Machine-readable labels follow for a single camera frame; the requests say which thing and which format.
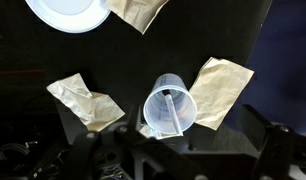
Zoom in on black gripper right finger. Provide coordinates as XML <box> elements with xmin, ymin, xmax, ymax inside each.
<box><xmin>238</xmin><ymin>104</ymin><xmax>275</xmax><ymax>152</ymax></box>

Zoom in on white round plate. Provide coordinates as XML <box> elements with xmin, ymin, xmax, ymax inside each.
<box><xmin>24</xmin><ymin>0</ymin><xmax>112</xmax><ymax>34</ymax></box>

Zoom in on crumpled brown paper bag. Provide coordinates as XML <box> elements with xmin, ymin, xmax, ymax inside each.
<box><xmin>46</xmin><ymin>72</ymin><xmax>126</xmax><ymax>133</ymax></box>

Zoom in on dark blue office chair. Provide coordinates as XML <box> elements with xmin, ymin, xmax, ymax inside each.
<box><xmin>224</xmin><ymin>0</ymin><xmax>306</xmax><ymax>135</ymax></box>

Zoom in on white pen with black cap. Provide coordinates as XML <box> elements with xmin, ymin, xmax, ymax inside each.
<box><xmin>161</xmin><ymin>88</ymin><xmax>184</xmax><ymax>136</ymax></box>

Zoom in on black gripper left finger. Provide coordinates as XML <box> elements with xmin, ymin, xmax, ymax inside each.
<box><xmin>127</xmin><ymin>104</ymin><xmax>143</xmax><ymax>133</ymax></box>

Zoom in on flat brown paper bag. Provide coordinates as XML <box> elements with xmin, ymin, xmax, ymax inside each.
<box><xmin>105</xmin><ymin>0</ymin><xmax>170</xmax><ymax>36</ymax></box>
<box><xmin>188</xmin><ymin>56</ymin><xmax>255</xmax><ymax>131</ymax></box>

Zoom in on clear plastic cup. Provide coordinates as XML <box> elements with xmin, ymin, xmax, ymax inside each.
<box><xmin>142</xmin><ymin>73</ymin><xmax>198</xmax><ymax>136</ymax></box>

